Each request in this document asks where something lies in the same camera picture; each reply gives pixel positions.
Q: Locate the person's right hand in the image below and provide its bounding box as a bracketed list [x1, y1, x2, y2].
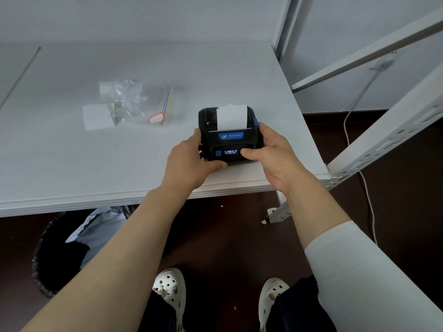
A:
[240, 122, 317, 195]

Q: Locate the person's left hand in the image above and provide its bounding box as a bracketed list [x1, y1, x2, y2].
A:
[162, 128, 228, 191]

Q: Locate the black portable printer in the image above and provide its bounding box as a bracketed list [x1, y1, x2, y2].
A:
[198, 105, 265, 166]

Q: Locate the white paper roll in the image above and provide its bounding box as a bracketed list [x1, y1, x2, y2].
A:
[216, 104, 249, 132]

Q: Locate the clear plastic zip bag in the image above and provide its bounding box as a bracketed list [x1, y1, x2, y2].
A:
[100, 78, 176, 127]

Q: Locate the curled white paper strip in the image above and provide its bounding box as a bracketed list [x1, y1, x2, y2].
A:
[82, 81, 118, 131]

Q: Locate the person's left forearm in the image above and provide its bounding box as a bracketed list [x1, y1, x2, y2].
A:
[20, 184, 194, 332]

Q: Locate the person's right forearm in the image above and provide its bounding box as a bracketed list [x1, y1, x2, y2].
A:
[285, 178, 443, 332]

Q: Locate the person's left white clog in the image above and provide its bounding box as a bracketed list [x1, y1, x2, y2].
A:
[151, 268, 187, 332]

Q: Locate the person's white clog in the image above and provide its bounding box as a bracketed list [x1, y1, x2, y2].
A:
[151, 268, 187, 332]
[258, 278, 290, 332]

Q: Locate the person's right white clog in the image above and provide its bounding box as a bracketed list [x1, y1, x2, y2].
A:
[258, 278, 290, 332]

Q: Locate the person's right leg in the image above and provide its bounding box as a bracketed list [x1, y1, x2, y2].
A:
[268, 275, 336, 332]

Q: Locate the person's leg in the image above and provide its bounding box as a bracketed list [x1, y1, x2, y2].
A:
[268, 275, 336, 332]
[138, 290, 179, 332]

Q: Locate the person's left leg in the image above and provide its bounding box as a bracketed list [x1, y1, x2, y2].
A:
[138, 290, 179, 332]

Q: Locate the crumpled white paper slip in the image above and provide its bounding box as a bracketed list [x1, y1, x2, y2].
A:
[112, 79, 143, 109]

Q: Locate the grey plastic mailer bag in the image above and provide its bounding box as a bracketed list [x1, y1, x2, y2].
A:
[66, 205, 134, 268]

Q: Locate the trash bin with black liner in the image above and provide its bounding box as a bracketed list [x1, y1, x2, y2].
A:
[31, 210, 134, 298]

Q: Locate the white cable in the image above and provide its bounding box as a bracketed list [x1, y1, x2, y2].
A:
[343, 110, 378, 244]

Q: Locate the white metal shelf frame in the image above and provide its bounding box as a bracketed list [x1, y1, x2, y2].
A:
[268, 0, 443, 224]

